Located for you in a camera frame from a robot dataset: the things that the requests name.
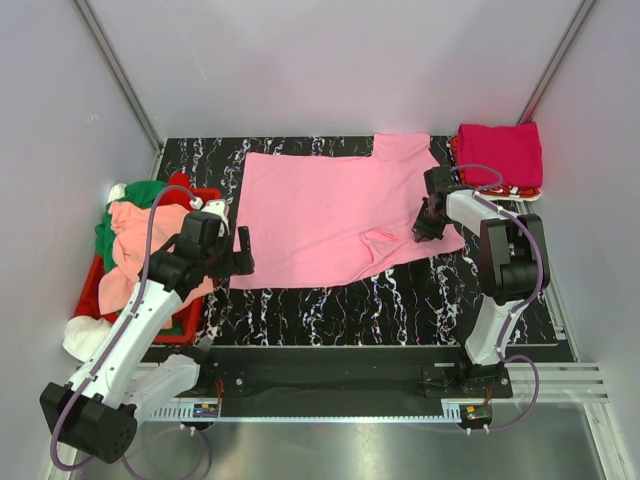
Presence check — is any pink t shirt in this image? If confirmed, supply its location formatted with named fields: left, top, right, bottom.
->
left=230, top=133, right=465, bottom=290

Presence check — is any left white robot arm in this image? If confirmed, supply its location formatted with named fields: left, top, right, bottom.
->
left=40, top=200, right=254, bottom=471

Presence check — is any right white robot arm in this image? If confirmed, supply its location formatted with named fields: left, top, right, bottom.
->
left=413, top=167, right=550, bottom=397

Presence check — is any red t shirt in bin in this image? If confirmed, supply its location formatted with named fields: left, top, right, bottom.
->
left=158, top=172, right=195, bottom=211

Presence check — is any folded red white t shirt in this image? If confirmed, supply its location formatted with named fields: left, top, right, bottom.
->
left=447, top=136, right=542, bottom=202

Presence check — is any red plastic bin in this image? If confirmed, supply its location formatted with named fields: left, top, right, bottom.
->
left=73, top=187, right=224, bottom=346

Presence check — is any salmon t shirt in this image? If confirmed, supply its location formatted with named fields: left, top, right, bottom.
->
left=95, top=201, right=214, bottom=316

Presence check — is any green t shirt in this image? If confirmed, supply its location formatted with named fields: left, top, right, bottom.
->
left=95, top=181, right=166, bottom=317

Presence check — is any black marble pattern mat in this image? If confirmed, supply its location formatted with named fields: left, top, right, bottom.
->
left=152, top=135, right=561, bottom=347

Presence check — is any folded magenta t shirt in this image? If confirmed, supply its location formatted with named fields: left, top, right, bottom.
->
left=456, top=122, right=544, bottom=188

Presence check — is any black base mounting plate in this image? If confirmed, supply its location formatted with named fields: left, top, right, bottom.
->
left=144, top=347, right=514, bottom=401

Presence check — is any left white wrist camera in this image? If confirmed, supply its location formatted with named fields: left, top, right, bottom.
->
left=189, top=197, right=229, bottom=237

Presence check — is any white cable duct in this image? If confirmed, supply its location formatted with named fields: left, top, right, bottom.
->
left=149, top=400, right=462, bottom=424

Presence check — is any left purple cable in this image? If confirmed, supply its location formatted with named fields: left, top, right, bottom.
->
left=49, top=184, right=211, bottom=480

